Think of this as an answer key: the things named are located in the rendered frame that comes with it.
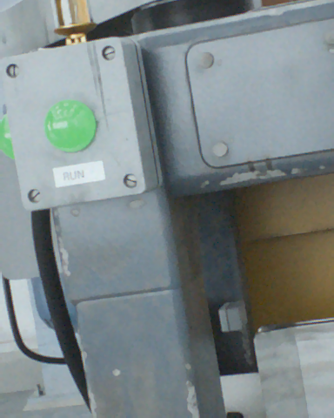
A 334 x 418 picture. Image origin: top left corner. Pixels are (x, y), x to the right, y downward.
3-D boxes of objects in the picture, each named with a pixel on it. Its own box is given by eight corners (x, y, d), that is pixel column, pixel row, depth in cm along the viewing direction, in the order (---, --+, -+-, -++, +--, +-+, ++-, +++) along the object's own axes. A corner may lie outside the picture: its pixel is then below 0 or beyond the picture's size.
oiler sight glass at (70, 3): (50, 28, 71) (40, -27, 71) (62, 30, 73) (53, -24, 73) (87, 21, 70) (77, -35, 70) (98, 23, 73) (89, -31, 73)
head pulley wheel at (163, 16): (123, 47, 79) (116, 12, 79) (151, 52, 88) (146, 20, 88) (247, 24, 77) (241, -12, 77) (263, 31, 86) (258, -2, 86)
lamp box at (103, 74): (23, 212, 65) (-4, 58, 64) (48, 205, 69) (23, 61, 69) (147, 193, 63) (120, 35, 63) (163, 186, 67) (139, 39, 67)
